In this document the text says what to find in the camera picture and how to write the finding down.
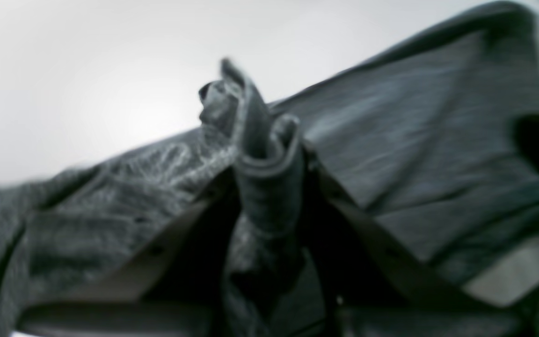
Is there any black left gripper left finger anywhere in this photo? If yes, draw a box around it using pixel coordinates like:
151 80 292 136
17 168 240 337

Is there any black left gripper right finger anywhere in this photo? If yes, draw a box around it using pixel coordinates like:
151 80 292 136
302 145 523 337

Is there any grey t-shirt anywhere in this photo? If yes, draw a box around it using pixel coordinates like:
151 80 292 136
0 1 539 337

